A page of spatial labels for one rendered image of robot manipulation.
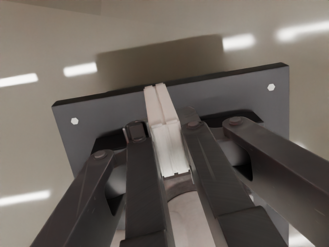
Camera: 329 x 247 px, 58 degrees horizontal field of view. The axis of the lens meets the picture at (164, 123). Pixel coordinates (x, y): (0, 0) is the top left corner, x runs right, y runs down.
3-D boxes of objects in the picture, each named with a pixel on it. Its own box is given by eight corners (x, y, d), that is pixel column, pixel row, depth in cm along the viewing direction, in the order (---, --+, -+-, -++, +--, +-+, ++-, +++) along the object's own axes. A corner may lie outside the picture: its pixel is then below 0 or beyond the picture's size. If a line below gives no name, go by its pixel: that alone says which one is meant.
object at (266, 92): (252, 185, 108) (289, 248, 80) (116, 208, 108) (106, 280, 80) (244, 45, 89) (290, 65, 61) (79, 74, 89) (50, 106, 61)
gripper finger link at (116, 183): (163, 186, 13) (99, 202, 13) (154, 138, 18) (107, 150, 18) (156, 158, 13) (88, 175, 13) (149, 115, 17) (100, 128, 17)
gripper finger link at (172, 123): (164, 123, 14) (179, 120, 14) (153, 84, 20) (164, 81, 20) (176, 175, 15) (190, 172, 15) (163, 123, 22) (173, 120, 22)
